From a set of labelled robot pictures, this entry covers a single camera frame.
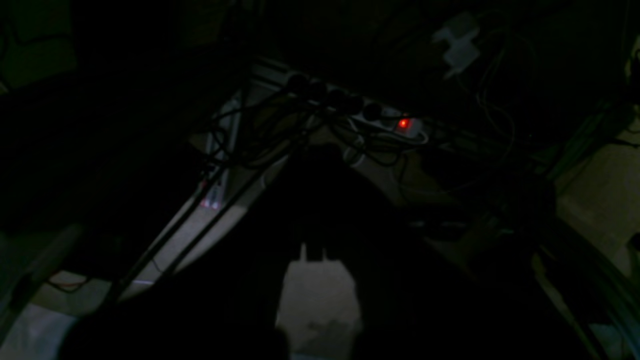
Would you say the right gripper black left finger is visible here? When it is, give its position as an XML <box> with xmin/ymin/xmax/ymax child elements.
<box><xmin>59</xmin><ymin>150</ymin><xmax>313</xmax><ymax>360</ymax></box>

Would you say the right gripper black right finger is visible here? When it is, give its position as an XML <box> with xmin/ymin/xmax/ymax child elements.
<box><xmin>320</xmin><ymin>150</ymin><xmax>591</xmax><ymax>360</ymax></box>

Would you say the white power adapter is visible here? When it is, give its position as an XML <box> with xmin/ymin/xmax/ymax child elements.
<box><xmin>431</xmin><ymin>11</ymin><xmax>481</xmax><ymax>80</ymax></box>

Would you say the white power strip red switch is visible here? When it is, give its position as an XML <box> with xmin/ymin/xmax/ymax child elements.
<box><xmin>270</xmin><ymin>70</ymin><xmax>430</xmax><ymax>145</ymax></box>

